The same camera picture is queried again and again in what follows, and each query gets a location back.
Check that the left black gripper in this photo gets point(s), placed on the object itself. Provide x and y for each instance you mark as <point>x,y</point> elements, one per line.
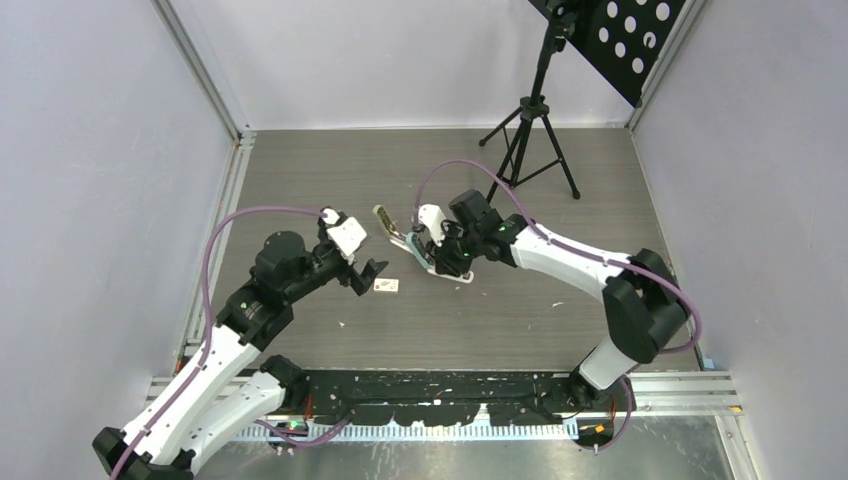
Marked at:
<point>358,281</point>

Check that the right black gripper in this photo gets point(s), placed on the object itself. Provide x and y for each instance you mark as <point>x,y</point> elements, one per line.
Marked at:
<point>446,262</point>

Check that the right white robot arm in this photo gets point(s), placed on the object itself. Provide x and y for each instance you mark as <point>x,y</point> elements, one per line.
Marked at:
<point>642,303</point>

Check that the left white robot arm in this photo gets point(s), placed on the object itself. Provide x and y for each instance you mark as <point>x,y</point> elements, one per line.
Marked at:
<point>185,426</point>

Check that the white staple box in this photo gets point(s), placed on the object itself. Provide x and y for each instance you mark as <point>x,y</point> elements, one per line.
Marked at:
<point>390,285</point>

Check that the black tripod stand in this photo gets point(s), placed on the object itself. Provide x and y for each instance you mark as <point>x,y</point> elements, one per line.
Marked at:
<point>516,127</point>

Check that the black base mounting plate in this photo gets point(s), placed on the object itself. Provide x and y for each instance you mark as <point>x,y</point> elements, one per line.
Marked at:
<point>448,398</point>

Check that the black perforated panel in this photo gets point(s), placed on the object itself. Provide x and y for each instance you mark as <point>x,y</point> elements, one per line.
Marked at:
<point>622,40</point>

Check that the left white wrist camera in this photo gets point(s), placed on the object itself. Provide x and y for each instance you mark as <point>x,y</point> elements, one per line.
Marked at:
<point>345,232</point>

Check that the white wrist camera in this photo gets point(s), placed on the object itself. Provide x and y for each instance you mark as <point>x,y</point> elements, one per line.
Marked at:
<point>345,232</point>
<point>430,217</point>

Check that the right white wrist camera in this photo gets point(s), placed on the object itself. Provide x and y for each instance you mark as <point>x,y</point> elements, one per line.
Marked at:
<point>430,217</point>

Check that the aluminium frame rail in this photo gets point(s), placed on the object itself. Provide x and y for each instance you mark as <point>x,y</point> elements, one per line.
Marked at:
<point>184,27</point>

